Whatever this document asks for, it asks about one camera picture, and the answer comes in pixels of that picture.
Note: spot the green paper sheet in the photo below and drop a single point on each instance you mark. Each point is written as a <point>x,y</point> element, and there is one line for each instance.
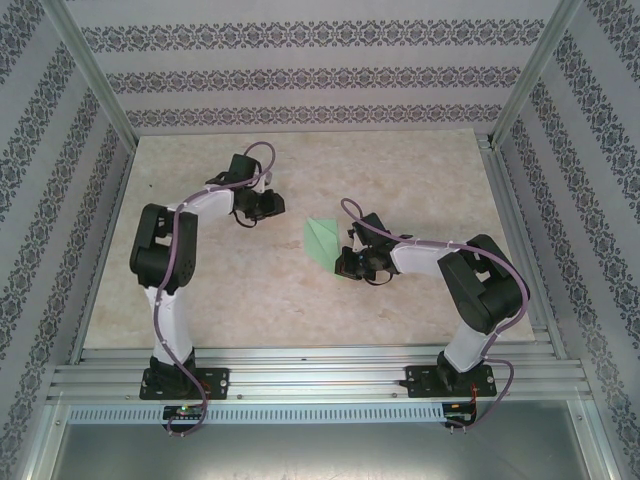
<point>320,240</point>

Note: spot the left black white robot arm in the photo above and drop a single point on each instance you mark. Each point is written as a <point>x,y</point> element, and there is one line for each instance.
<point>165,250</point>

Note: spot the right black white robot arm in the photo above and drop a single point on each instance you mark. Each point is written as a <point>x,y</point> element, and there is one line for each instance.
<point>480,290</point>

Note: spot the grey metal sheet panel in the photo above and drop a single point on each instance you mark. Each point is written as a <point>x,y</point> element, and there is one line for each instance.
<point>320,450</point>

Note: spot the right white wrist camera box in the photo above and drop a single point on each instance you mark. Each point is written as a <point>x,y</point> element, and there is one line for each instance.
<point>356,241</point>

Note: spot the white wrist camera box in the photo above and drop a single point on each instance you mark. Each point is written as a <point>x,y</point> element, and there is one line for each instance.
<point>356,241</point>
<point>262,179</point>

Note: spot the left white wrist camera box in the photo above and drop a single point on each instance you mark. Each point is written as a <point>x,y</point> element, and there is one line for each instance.
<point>262,179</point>

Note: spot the aluminium mounting rail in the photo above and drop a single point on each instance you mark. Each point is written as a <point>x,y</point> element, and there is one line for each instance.
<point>310,372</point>

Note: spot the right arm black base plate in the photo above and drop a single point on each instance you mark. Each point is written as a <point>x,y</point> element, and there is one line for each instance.
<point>415,380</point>

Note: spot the aluminium side rail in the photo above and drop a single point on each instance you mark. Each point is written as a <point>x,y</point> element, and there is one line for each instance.
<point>506,200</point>
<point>102,255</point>

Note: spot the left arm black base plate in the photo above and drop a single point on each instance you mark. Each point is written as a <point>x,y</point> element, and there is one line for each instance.
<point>220,382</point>

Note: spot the aluminium frame post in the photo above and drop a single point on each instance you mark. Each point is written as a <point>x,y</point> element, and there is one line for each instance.
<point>537,67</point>
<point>89,65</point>

